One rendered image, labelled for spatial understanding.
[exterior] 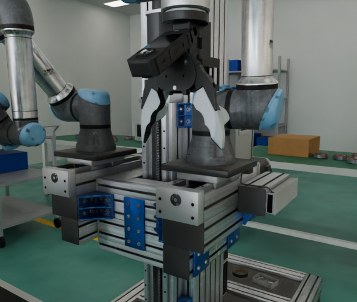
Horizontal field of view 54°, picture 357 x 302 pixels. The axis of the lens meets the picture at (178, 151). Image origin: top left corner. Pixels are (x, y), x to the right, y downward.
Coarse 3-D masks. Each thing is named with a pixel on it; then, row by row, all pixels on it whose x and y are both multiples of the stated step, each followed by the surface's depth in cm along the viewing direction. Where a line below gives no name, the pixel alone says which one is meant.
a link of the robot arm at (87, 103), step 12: (84, 96) 127; (96, 96) 127; (108, 96) 130; (72, 108) 131; (84, 108) 127; (96, 108) 127; (108, 108) 131; (84, 120) 128; (96, 120) 128; (108, 120) 131
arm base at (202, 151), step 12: (192, 132) 106; (204, 132) 102; (228, 132) 104; (192, 144) 105; (204, 144) 102; (228, 144) 103; (192, 156) 103; (204, 156) 101; (216, 156) 102; (228, 156) 102
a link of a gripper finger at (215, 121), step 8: (200, 96) 51; (200, 104) 51; (208, 104) 50; (200, 112) 51; (208, 112) 50; (216, 112) 50; (224, 112) 54; (208, 120) 50; (216, 120) 50; (224, 120) 53; (208, 128) 51; (216, 128) 50; (216, 136) 50; (224, 136) 51; (216, 144) 51
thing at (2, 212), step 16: (0, 160) 325; (16, 160) 338; (0, 176) 315; (16, 176) 315; (32, 176) 315; (0, 208) 288; (16, 208) 340; (32, 208) 340; (48, 208) 340; (0, 224) 289; (16, 224) 301; (0, 240) 291
